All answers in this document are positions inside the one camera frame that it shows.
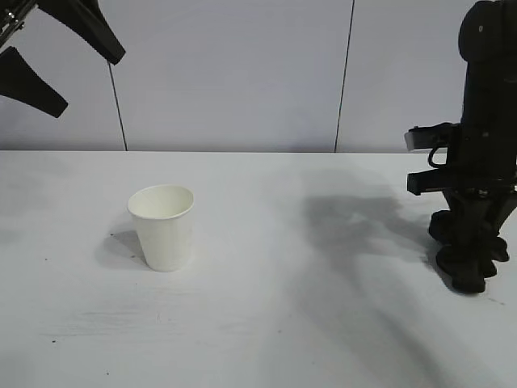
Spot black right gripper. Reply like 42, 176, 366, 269
406, 67, 517, 260

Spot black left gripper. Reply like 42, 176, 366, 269
0, 0, 128, 120

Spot black cloth rag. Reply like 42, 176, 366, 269
427, 209, 511, 295

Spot white paper cup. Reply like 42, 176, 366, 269
127, 184, 195, 273

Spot black right camera cable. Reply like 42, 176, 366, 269
427, 144, 451, 169

